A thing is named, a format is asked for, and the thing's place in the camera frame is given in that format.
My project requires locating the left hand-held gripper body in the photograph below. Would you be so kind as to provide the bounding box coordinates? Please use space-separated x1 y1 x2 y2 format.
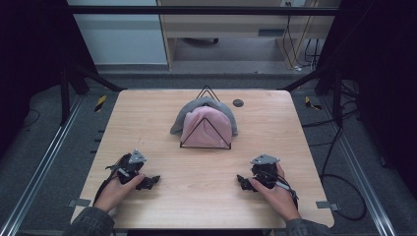
116 148 148 185

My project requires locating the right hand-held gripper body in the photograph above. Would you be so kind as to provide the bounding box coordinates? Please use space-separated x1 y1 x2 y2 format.
250 153 281 190

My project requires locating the black wire rack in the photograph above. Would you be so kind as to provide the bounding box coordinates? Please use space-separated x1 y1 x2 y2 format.
179 85 232 150

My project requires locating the pink knit beanie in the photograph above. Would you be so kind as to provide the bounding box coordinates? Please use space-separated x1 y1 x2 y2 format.
179 105 232 149

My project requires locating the grey beanie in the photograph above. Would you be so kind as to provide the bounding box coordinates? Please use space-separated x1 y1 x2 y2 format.
169 96 239 138

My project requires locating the person's right hand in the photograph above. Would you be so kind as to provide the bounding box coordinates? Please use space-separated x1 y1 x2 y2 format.
248 162 303 223

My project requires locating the person's left hand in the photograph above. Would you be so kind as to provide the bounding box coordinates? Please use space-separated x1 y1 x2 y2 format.
92 172 147 214

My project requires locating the grey tape strip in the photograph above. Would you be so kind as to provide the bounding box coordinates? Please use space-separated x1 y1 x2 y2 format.
66 198 92 208
316 201 341 211

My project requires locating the yellow black hazard tape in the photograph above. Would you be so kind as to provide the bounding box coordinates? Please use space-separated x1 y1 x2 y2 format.
94 94 108 113

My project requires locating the yellow clamp right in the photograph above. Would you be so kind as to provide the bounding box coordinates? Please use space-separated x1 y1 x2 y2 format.
304 95 323 111

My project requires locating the black metal stand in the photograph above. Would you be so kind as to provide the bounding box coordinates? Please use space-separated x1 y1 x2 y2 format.
278 65 345 128
59 63 128 127

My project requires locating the white cabinet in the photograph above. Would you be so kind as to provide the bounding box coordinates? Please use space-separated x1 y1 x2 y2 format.
67 0 169 66

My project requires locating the light wooden desk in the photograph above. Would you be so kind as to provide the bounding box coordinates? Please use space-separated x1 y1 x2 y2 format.
156 0 342 72

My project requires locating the black curtain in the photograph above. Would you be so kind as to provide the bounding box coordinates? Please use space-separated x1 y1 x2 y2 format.
316 0 417 200
0 0 99 160

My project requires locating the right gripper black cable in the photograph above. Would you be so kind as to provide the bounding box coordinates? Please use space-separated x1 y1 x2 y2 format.
266 170 300 211

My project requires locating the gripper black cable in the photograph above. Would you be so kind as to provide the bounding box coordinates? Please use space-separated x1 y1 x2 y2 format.
266 170 300 211
92 152 132 207

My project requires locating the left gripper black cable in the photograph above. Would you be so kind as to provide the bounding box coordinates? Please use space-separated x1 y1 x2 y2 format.
92 152 132 207

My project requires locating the aluminium floor rail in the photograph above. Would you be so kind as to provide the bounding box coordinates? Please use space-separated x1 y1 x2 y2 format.
0 94 85 236
319 94 398 236

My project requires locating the black floor cable loop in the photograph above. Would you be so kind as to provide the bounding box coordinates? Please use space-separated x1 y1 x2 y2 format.
319 126 368 222

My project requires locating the black cable bundle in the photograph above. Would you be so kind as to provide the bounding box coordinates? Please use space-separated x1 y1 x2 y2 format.
304 38 321 72

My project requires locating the yellow cable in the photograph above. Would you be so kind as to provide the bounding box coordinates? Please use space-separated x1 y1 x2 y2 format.
282 0 321 70

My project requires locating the black horizontal frame bar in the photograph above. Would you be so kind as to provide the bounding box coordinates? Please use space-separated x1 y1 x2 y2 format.
67 5 342 17

